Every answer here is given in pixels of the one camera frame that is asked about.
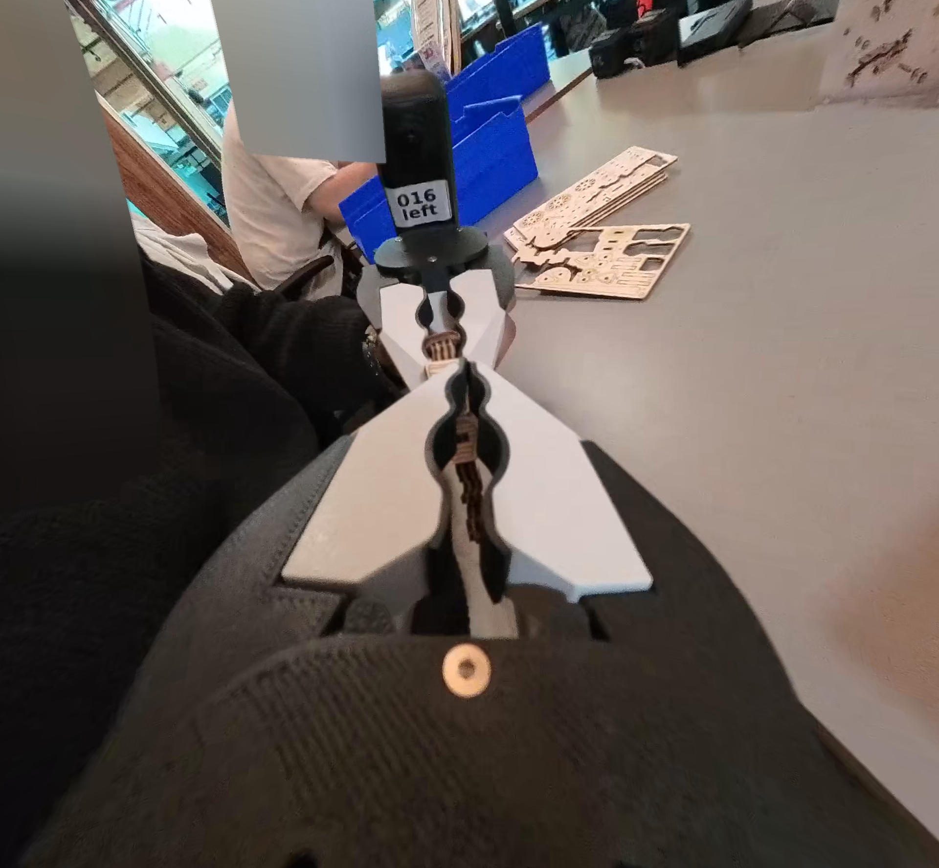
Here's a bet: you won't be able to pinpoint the grey desk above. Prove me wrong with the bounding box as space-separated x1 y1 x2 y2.
480 0 939 836

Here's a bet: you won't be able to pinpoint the cut-out wooden sheet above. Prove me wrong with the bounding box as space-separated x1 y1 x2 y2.
514 222 692 301

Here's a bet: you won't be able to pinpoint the blue plastic bin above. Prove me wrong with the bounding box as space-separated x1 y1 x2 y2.
444 24 551 122
339 96 540 252

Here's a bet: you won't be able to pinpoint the stacked wooden laser-cut sheets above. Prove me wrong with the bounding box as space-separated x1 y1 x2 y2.
505 146 677 252

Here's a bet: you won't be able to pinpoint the wooden beam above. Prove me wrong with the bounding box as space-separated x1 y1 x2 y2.
95 97 246 274

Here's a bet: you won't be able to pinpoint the laser-cut wooden model part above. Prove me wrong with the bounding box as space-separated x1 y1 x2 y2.
449 414 489 553
425 331 465 379

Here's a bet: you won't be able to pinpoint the black device case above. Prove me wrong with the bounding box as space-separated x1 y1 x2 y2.
589 5 679 80

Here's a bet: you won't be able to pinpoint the black box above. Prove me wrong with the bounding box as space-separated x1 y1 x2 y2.
676 0 755 68

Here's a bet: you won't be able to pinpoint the white cloth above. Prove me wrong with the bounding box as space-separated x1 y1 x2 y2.
135 215 259 294

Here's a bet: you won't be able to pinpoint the white patterned panel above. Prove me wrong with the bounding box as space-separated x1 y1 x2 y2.
818 0 939 109

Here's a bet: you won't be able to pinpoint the black flat stand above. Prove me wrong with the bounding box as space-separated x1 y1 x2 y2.
734 0 845 47

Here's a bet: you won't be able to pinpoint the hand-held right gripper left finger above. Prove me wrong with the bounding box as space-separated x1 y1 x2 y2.
282 360 470 634

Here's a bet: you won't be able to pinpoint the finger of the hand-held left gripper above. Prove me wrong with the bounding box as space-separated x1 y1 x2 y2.
378 281 441 395
447 270 518 371

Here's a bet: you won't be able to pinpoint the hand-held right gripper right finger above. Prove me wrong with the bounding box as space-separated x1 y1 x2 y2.
468 362 654 640

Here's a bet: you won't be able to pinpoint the person's left forearm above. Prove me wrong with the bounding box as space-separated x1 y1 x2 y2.
143 281 404 436

